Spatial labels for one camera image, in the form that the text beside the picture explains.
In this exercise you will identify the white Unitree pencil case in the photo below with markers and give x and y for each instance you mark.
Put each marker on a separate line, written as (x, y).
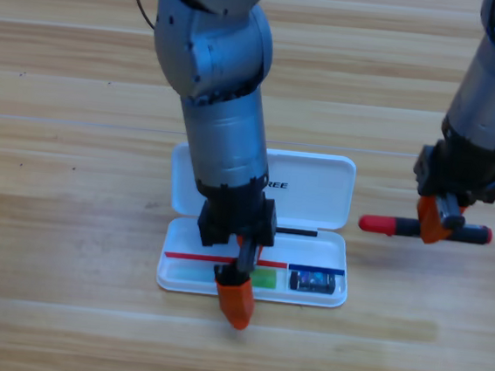
(312, 192)

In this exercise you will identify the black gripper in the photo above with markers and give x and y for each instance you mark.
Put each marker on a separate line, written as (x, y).
(238, 215)
(459, 175)

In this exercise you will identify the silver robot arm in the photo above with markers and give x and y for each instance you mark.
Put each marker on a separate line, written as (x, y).
(494, 86)
(222, 82)

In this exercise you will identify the red and black marker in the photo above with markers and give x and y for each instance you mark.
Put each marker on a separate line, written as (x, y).
(379, 225)

